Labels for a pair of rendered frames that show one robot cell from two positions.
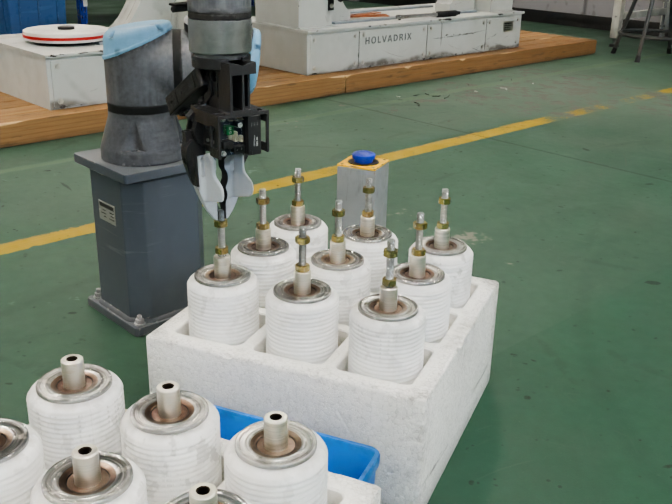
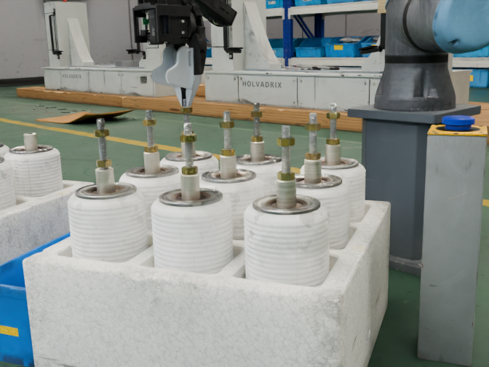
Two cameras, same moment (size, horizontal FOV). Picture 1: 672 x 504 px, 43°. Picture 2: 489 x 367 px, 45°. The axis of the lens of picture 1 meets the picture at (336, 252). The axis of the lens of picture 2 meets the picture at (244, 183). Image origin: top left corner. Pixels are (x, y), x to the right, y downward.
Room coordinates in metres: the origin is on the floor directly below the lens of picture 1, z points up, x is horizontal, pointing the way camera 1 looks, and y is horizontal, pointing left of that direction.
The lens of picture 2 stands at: (1.11, -0.80, 0.43)
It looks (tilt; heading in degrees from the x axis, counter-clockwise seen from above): 13 degrees down; 89
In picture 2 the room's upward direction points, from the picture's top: 1 degrees counter-clockwise
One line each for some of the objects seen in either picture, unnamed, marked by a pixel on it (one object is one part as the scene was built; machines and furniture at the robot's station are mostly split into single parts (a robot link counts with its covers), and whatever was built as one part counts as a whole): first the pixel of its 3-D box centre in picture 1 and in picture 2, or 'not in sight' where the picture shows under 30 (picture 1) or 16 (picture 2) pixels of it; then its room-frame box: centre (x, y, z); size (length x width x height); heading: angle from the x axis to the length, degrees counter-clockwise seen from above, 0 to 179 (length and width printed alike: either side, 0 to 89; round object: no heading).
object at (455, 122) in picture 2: (363, 158); (458, 124); (1.40, -0.04, 0.32); 0.04 x 0.04 x 0.02
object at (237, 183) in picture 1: (239, 185); (181, 77); (1.04, 0.13, 0.38); 0.06 x 0.03 x 0.09; 37
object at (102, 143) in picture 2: (389, 268); (102, 148); (0.95, -0.07, 0.31); 0.01 x 0.01 x 0.08
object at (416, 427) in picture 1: (335, 360); (232, 286); (1.11, 0.00, 0.09); 0.39 x 0.39 x 0.18; 68
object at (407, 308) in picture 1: (388, 308); (105, 191); (0.95, -0.07, 0.25); 0.08 x 0.08 x 0.01
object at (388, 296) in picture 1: (388, 298); (105, 181); (0.95, -0.07, 0.26); 0.02 x 0.02 x 0.03
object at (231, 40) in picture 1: (222, 37); not in sight; (1.03, 0.14, 0.57); 0.08 x 0.08 x 0.05
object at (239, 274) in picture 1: (222, 275); (188, 156); (1.04, 0.15, 0.25); 0.08 x 0.08 x 0.01
